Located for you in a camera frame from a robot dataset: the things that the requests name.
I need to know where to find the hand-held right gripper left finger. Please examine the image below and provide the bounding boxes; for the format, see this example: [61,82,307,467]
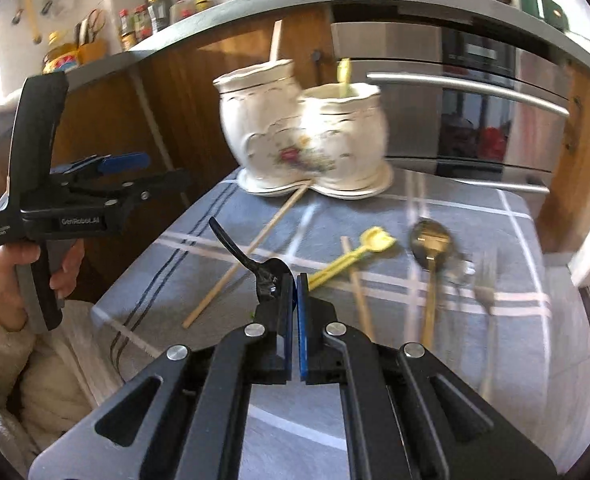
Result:
[27,272,296,480]

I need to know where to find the wooden cabinet with bar handle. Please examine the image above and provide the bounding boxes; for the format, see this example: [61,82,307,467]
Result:
[542,62,590,257]

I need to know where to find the white ceramic saucer tray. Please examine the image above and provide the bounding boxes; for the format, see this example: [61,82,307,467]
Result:
[237,162,393,201]

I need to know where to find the grey kitchen countertop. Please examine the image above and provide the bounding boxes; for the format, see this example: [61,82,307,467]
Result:
[0,0,590,161]

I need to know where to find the wooden chopstick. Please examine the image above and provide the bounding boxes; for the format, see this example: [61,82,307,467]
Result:
[182,180,312,329]
[340,235,377,343]
[269,20,283,63]

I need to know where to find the silver metal fork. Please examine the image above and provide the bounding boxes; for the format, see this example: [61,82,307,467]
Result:
[472,249,502,403]

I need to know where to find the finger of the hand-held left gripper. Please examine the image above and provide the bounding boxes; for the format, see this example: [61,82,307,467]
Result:
[50,169,192,211]
[55,152,152,181]

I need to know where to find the group of spice jars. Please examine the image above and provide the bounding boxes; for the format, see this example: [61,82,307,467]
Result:
[118,0,170,52]

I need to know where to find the silver metal spoon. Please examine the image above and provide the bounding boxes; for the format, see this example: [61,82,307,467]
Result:
[442,252,477,311]

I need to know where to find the person's left hand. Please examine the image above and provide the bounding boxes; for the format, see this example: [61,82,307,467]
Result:
[0,241,86,326]

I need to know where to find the blue plaid tablecloth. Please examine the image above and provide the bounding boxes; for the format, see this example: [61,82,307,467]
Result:
[91,167,590,480]

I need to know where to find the steel oven drawer handle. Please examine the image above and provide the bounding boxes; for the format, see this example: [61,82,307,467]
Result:
[390,157,552,196]

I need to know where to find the yellow plastic spoon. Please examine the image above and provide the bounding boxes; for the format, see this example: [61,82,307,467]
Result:
[307,226,397,291]

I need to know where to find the wooden cabinet with knob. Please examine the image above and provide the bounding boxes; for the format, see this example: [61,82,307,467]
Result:
[0,5,337,306]

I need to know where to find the yellow plastic tulip fork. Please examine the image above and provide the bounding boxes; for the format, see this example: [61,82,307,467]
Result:
[336,57,352,98]

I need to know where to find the yellow scissors holder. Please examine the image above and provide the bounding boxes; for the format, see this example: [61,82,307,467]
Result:
[76,9,110,65]

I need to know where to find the yellow lidded jar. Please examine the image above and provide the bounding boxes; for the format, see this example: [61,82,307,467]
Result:
[41,31,82,75]

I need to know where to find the person's cream fluffy robe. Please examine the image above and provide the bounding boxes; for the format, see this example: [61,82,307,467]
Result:
[5,302,133,461]

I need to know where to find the green pot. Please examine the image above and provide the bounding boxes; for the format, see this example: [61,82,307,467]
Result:
[519,0,572,32]

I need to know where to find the white floral ceramic utensil holder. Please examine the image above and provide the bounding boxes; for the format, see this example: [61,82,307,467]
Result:
[212,58,390,192]

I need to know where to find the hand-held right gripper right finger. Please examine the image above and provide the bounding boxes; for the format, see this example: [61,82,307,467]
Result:
[297,272,558,480]

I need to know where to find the hanging wall utensils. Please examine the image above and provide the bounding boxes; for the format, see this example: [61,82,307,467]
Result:
[9,0,56,45]

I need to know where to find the stainless steel oven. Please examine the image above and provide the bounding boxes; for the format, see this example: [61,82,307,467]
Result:
[331,7,573,196]

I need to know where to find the long steel oven handle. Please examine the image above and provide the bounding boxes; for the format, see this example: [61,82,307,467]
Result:
[366,72,571,117]

